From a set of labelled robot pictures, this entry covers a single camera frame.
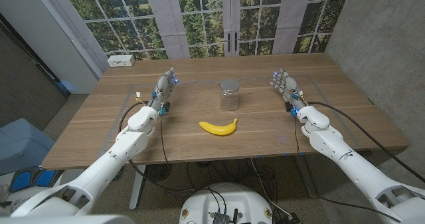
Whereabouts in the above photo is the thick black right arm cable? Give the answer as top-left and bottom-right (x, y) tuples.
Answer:
(307, 100), (425, 183)

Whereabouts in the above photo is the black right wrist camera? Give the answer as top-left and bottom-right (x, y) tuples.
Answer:
(284, 101), (298, 118)

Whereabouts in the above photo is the white floor cable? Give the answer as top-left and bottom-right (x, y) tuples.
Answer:
(250, 158), (293, 218)

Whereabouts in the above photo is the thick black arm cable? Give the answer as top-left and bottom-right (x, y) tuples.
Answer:
(307, 100), (425, 183)
(118, 90), (197, 193)

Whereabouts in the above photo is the black cable on torso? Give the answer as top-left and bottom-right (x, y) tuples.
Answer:
(198, 186), (227, 215)

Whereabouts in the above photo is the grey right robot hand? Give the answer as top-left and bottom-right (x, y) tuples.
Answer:
(269, 68), (308, 115)

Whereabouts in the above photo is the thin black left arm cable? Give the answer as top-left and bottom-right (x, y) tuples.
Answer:
(159, 115), (173, 171)

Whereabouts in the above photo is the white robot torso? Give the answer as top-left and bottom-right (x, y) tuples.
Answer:
(178, 183), (276, 224)

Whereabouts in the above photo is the white table leg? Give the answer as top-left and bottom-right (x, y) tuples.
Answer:
(128, 164), (147, 211)

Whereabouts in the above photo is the blue-grey storage bin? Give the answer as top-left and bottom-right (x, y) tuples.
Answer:
(0, 118), (56, 177)

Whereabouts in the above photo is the grey table leg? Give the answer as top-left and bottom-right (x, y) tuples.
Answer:
(294, 154), (319, 199)

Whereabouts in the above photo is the clear glass jar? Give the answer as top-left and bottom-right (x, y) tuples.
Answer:
(219, 88), (240, 112)

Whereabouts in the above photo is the blue and black foot pedal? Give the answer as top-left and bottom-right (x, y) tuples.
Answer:
(9, 166), (64, 194)

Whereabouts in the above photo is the black round fan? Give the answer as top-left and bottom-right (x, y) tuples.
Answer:
(145, 164), (173, 182)

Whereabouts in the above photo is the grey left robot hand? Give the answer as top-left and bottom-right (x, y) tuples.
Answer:
(145, 67), (180, 116)

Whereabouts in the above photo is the white power outlet box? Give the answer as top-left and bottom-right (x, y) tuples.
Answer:
(106, 54), (136, 68)

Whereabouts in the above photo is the yellow toy banana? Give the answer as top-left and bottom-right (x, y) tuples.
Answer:
(199, 118), (238, 136)

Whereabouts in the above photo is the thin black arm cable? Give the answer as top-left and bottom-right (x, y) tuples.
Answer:
(159, 115), (173, 171)
(293, 116), (300, 154)

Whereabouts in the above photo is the black torso electronics module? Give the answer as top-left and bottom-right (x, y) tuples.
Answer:
(211, 211), (230, 224)

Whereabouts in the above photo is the silver jar lid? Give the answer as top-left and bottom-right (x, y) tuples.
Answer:
(219, 79), (240, 92)

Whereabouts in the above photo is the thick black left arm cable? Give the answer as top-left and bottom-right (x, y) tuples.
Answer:
(118, 90), (197, 193)

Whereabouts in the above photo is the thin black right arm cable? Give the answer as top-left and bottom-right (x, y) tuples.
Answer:
(293, 116), (300, 154)

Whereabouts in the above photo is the printed window backdrop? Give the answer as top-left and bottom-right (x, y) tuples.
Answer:
(29, 0), (353, 80)

